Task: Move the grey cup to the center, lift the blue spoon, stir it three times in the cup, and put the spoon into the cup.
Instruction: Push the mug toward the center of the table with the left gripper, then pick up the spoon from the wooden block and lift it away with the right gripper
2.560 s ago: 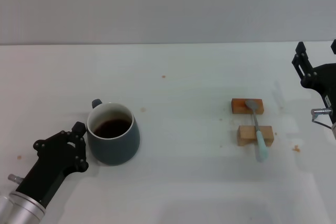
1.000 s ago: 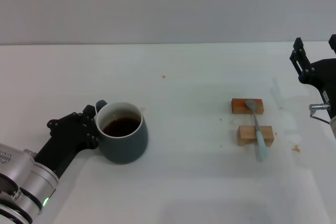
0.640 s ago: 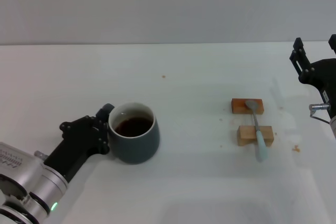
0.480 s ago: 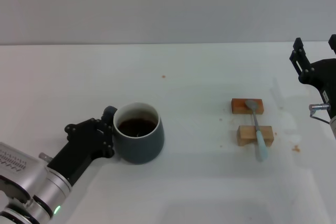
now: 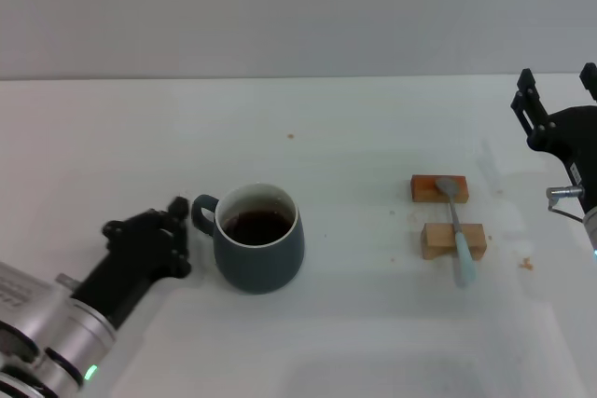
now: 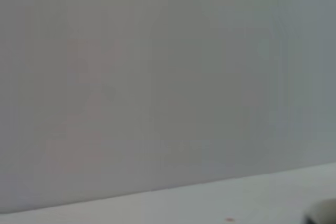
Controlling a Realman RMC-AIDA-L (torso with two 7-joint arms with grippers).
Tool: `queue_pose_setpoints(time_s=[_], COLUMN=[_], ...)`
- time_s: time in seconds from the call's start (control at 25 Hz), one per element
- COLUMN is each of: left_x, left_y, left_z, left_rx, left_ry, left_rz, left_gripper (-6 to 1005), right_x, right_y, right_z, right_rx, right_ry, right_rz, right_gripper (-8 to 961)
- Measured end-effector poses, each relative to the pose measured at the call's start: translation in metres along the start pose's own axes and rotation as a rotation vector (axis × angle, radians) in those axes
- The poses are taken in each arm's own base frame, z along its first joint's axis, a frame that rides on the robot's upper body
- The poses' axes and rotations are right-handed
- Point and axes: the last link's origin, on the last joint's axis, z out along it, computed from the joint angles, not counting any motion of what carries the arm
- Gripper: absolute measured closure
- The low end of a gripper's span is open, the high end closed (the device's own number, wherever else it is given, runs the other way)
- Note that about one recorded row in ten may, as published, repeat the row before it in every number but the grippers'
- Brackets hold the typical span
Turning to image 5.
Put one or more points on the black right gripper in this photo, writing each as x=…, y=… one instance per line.
x=576, y=137

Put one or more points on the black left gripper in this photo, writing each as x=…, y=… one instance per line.
x=130, y=263

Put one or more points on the grey ceramic cup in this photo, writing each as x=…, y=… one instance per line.
x=261, y=267

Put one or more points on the dark coffee liquid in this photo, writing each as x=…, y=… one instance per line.
x=256, y=228

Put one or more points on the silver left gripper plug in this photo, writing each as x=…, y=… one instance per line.
x=66, y=280

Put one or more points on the orange wooden block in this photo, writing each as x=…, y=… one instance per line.
x=424, y=189

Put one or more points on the light notched wooden block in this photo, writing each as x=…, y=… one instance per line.
x=436, y=237

